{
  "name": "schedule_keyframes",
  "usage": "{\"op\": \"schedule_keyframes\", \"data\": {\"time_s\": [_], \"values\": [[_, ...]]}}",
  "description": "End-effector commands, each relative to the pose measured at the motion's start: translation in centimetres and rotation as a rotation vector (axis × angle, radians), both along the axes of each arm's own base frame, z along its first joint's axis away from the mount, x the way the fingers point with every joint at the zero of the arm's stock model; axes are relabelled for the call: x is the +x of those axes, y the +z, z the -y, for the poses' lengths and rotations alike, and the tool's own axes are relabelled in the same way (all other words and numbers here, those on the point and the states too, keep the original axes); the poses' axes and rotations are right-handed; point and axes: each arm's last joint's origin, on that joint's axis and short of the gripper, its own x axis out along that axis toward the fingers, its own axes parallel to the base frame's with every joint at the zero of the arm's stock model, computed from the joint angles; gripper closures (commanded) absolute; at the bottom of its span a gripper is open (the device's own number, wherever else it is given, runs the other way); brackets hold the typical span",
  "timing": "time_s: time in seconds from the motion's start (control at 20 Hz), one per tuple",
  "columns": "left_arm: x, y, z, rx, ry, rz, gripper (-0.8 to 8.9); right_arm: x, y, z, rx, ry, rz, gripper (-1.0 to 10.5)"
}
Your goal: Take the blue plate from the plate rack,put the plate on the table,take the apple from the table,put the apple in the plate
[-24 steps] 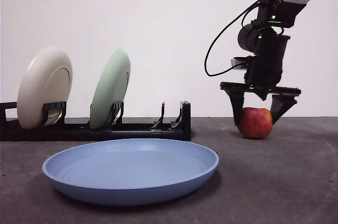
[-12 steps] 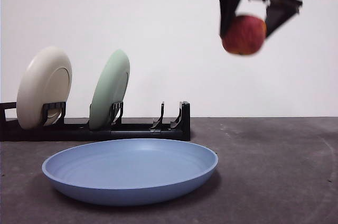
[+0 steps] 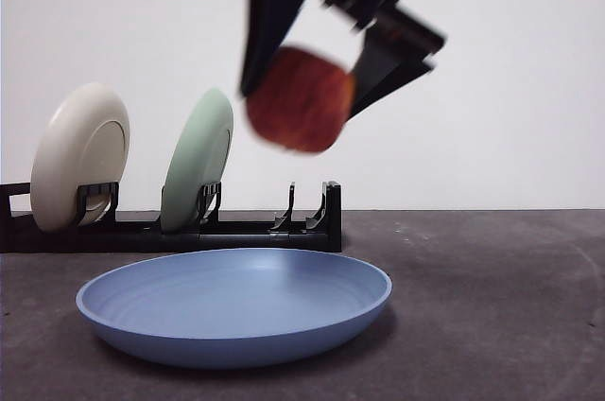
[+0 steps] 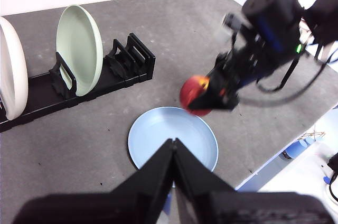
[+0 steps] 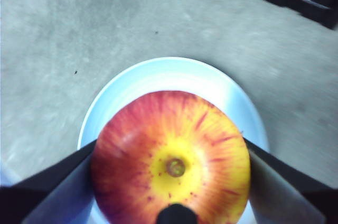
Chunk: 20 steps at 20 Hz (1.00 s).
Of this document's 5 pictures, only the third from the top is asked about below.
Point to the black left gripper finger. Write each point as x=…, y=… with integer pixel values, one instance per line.
x=269, y=8

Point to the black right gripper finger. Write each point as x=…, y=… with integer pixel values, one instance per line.
x=383, y=70

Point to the red apple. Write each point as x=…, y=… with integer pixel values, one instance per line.
x=298, y=98

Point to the blue plate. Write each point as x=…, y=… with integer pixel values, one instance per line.
x=227, y=306

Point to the green plate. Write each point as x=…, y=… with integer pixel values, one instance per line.
x=196, y=160

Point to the black plate rack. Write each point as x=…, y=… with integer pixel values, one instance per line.
x=227, y=240

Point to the cream plate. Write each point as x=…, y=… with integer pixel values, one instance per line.
x=71, y=150

